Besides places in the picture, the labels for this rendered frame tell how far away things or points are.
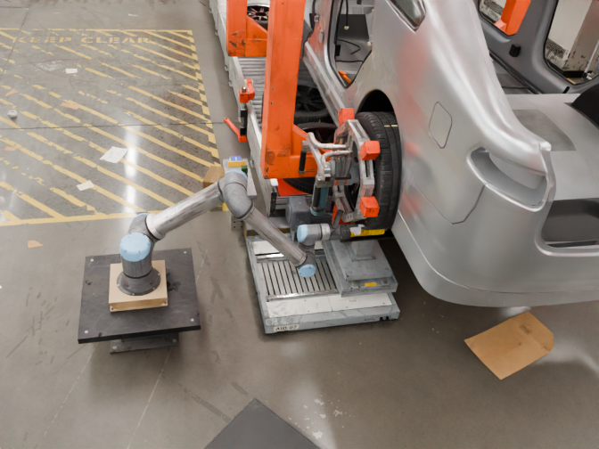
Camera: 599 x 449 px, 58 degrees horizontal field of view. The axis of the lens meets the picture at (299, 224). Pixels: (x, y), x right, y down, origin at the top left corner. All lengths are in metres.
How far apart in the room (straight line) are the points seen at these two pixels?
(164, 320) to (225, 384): 0.48
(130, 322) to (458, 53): 2.01
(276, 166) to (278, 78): 0.59
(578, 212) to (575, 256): 0.91
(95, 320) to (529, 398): 2.38
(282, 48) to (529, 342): 2.27
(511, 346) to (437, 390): 0.61
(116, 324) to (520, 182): 2.01
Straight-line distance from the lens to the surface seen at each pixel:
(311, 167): 3.49
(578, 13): 7.43
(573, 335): 3.86
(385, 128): 2.86
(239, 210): 2.60
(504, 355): 3.50
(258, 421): 2.51
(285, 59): 3.09
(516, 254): 2.27
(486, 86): 2.22
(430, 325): 3.48
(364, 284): 3.38
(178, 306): 2.97
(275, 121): 3.26
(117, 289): 3.00
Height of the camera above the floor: 2.51
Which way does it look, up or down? 39 degrees down
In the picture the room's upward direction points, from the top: 7 degrees clockwise
